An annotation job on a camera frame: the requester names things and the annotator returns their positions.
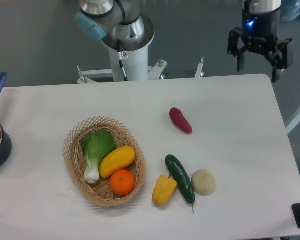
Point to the beige steamed bun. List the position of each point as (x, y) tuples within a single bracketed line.
[(204, 182)]

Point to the woven wicker basket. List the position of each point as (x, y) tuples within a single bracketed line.
[(100, 193)]

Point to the yellow mango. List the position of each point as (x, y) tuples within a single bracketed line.
[(117, 160)]

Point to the orange tangerine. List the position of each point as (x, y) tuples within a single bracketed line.
[(122, 182)]

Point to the yellow bell pepper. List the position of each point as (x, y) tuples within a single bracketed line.
[(163, 190)]

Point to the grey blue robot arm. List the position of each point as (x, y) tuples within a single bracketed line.
[(127, 34)]

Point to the dark green cucumber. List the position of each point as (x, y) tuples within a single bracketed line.
[(180, 175)]

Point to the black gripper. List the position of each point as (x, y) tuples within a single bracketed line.
[(259, 32)]

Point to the blue plastic bag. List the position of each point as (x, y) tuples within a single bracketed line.
[(290, 10)]

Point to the purple sweet potato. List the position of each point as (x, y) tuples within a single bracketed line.
[(180, 121)]

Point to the green bok choy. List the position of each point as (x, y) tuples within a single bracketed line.
[(95, 147)]

